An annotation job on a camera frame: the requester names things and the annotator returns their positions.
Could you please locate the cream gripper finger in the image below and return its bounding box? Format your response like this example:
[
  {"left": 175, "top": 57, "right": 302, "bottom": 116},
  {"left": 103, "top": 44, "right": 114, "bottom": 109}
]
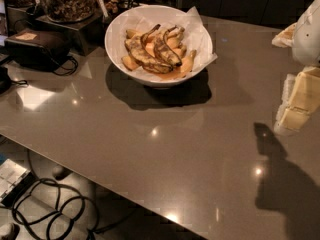
[
  {"left": 272, "top": 23, "right": 296, "bottom": 48},
  {"left": 274, "top": 66, "right": 320, "bottom": 136}
]

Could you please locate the white ceramic bowl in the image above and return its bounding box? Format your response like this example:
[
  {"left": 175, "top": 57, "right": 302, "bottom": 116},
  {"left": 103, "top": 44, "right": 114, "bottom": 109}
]
[{"left": 105, "top": 9, "right": 201, "bottom": 88}]

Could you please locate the glass jar of nuts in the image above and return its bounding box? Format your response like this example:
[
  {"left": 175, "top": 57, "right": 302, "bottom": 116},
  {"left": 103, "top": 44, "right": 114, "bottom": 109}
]
[{"left": 40, "top": 0, "right": 95, "bottom": 23}]

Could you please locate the white box on floor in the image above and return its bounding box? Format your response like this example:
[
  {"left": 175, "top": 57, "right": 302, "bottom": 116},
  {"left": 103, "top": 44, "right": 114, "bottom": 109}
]
[{"left": 0, "top": 159, "right": 31, "bottom": 207}]

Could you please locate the yellow banana bunch underneath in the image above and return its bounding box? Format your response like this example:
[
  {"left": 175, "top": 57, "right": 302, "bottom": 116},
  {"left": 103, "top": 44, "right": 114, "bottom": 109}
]
[{"left": 121, "top": 26, "right": 197, "bottom": 80}]

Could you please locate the black cable on table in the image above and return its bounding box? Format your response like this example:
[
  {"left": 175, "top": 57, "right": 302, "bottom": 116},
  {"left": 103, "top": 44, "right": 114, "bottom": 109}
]
[{"left": 0, "top": 54, "right": 80, "bottom": 87}]

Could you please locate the spotted brown banana front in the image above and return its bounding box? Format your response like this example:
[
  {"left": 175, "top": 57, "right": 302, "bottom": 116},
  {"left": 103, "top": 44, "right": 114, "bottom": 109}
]
[{"left": 125, "top": 24, "right": 173, "bottom": 74}]

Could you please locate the spotted brown banana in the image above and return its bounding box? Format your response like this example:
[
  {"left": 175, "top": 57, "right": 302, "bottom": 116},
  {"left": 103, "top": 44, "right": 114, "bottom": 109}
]
[
  {"left": 125, "top": 24, "right": 173, "bottom": 74},
  {"left": 154, "top": 27, "right": 182, "bottom": 67}
]

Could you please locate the black pouch with label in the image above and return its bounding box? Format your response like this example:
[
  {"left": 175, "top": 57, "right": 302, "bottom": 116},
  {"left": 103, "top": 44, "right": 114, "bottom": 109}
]
[{"left": 4, "top": 29, "right": 71, "bottom": 72}]

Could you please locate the black cable on floor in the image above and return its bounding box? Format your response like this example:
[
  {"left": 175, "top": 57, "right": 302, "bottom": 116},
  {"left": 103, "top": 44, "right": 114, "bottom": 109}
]
[{"left": 11, "top": 148, "right": 138, "bottom": 240}]

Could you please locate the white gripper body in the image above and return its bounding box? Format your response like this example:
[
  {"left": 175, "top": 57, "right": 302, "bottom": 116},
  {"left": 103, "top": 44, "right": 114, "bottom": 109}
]
[{"left": 292, "top": 0, "right": 320, "bottom": 67}]

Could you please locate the dark metal stand box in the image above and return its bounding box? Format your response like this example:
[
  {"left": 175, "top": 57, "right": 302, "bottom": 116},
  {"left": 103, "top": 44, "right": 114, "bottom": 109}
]
[{"left": 7, "top": 7, "right": 105, "bottom": 56}]

